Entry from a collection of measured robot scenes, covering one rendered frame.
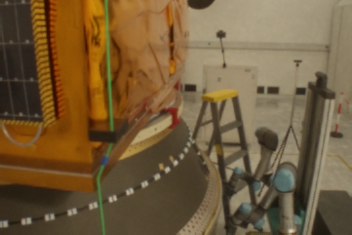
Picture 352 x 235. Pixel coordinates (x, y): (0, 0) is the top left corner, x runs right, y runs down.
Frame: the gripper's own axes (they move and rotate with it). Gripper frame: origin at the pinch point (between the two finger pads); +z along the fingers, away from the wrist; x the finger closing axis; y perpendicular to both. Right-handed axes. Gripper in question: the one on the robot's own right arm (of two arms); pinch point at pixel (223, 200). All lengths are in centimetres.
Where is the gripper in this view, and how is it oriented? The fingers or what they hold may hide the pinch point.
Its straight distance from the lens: 249.5
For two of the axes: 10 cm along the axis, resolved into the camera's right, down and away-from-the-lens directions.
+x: -0.1, -1.4, 9.9
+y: 9.2, 3.9, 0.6
